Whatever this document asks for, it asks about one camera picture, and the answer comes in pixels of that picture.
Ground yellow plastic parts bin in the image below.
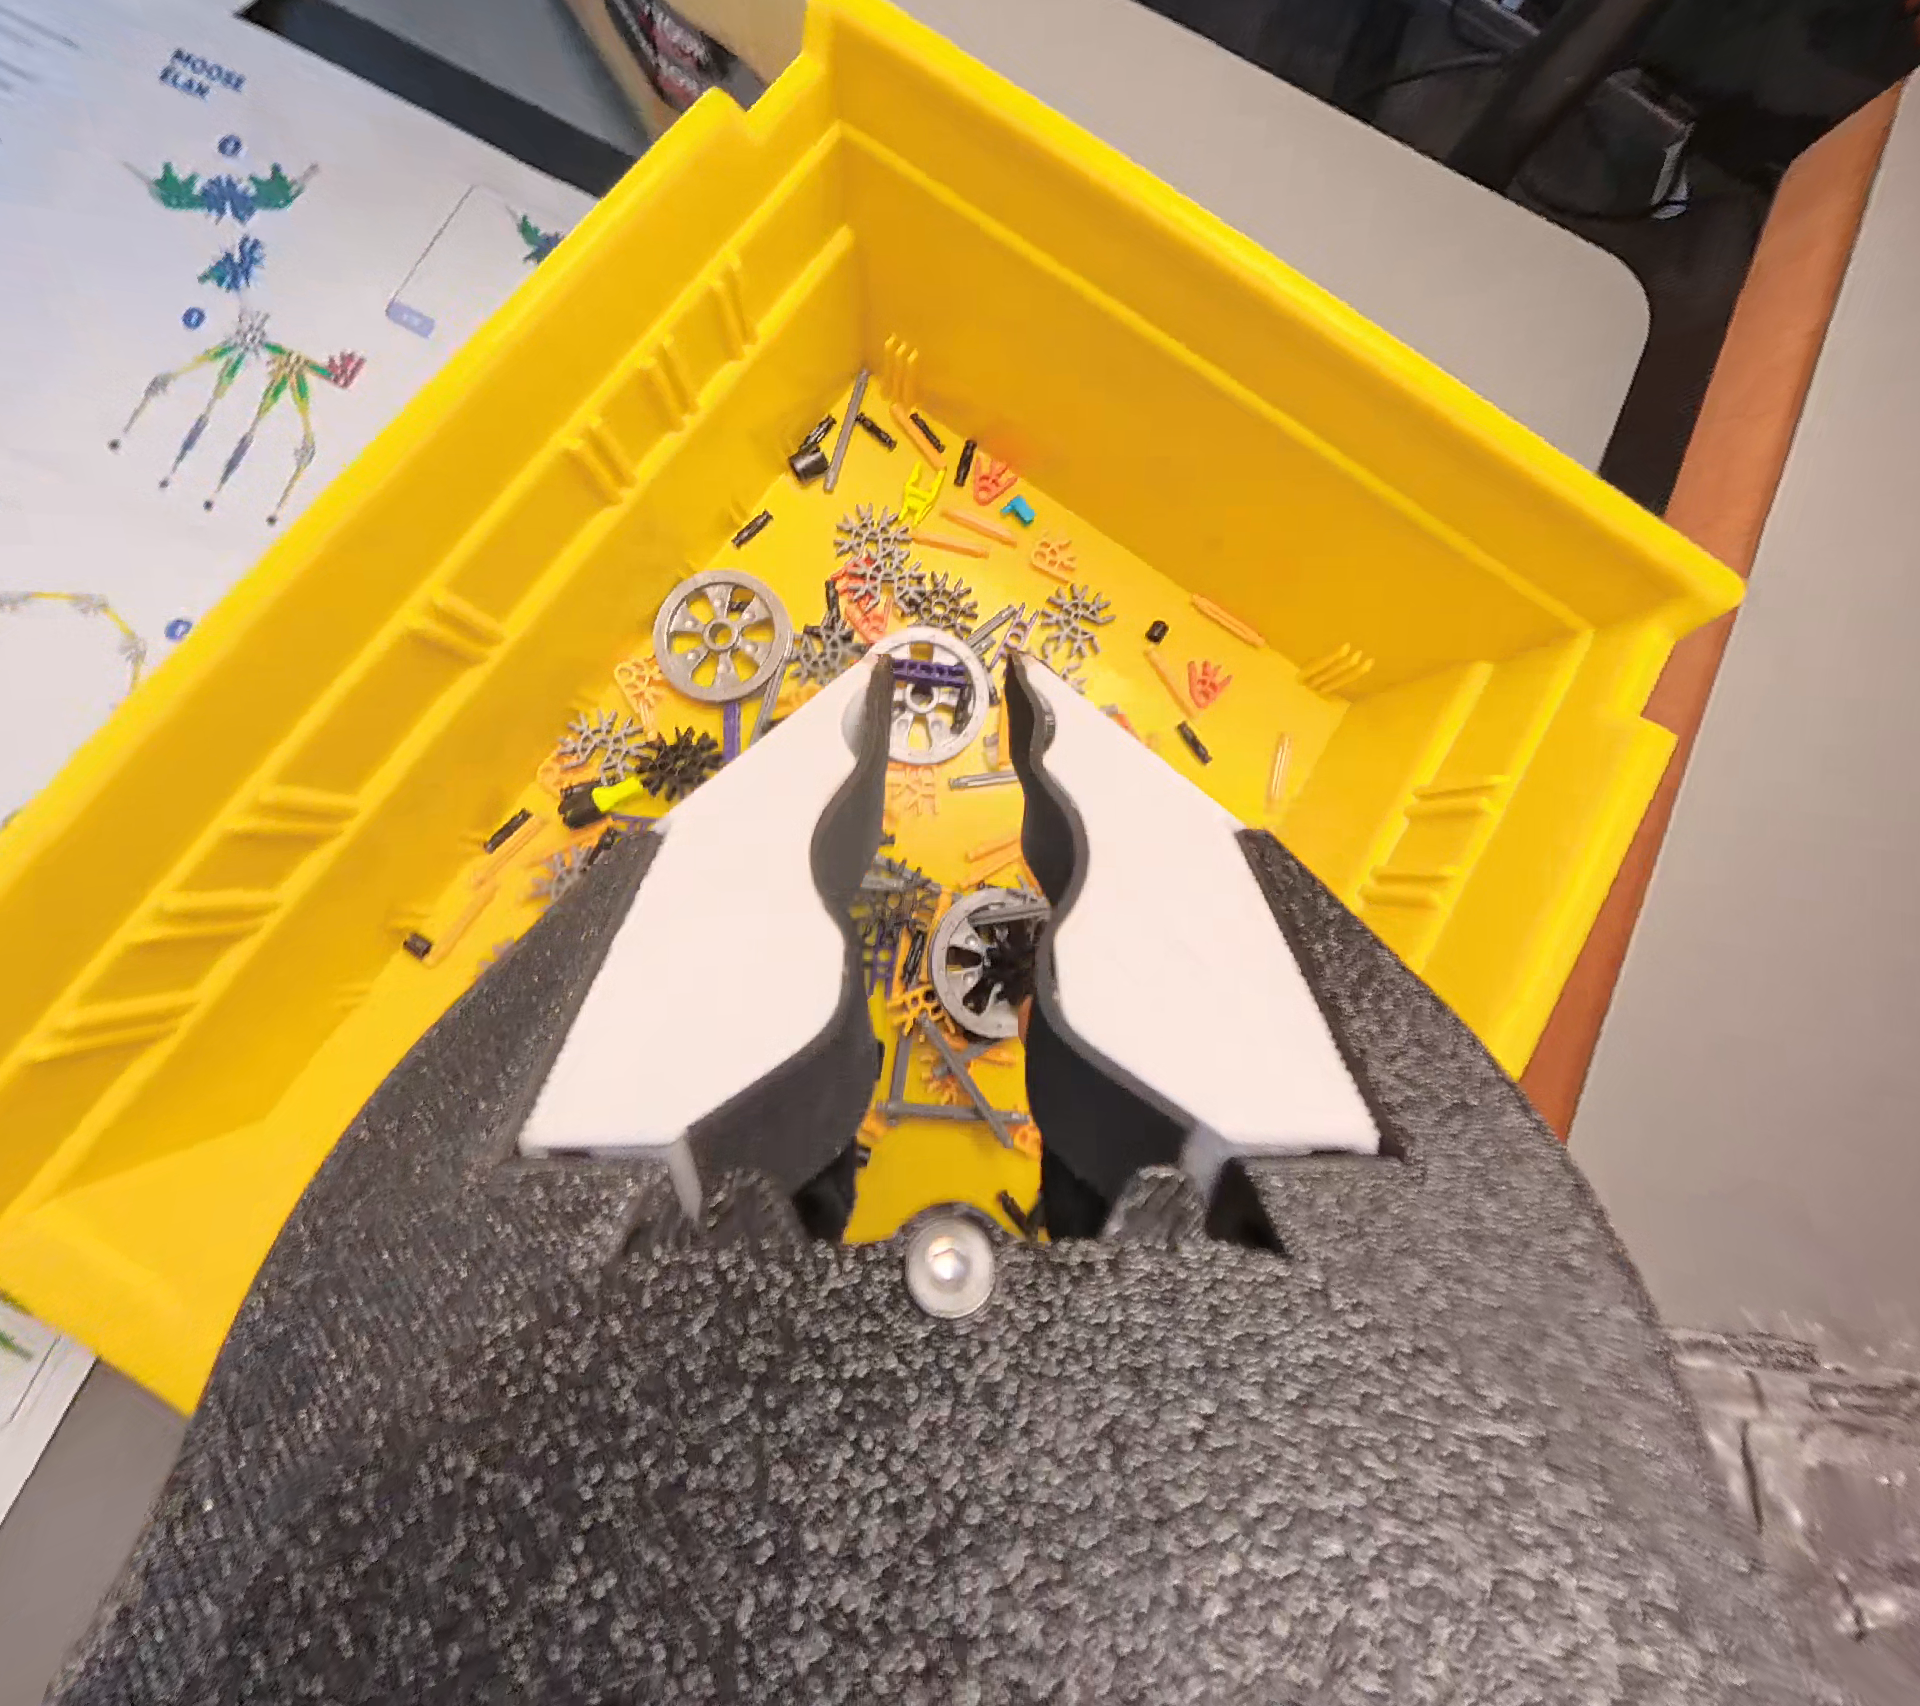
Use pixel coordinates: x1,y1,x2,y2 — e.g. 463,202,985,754
0,0,1748,1377

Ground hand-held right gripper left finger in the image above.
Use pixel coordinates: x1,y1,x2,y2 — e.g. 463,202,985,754
522,667,897,1223

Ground grey spoked wheel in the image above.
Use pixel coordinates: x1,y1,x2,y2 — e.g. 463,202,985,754
916,889,1052,1033
652,573,789,701
864,632,993,761

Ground white building instruction sheet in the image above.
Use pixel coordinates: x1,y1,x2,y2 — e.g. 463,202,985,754
0,0,601,1528

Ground clear plastic bag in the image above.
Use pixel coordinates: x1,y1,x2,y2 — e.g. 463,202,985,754
1664,1315,1920,1706

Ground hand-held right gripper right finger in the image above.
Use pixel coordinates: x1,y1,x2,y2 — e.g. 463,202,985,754
1003,658,1398,1233

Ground pile of dark wheel parts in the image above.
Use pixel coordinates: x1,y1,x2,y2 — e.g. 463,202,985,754
391,357,1322,1199

